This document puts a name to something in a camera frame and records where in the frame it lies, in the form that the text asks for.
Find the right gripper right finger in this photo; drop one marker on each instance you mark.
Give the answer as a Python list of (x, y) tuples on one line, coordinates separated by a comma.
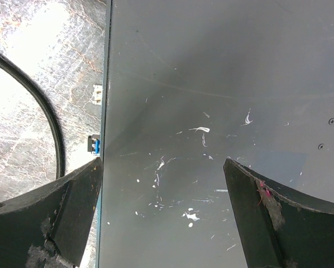
[(278, 225)]

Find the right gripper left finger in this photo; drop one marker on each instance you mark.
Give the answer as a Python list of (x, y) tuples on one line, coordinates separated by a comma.
[(49, 226)]

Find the dark network switch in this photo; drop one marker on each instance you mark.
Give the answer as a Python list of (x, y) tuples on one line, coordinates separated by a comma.
[(189, 84)]

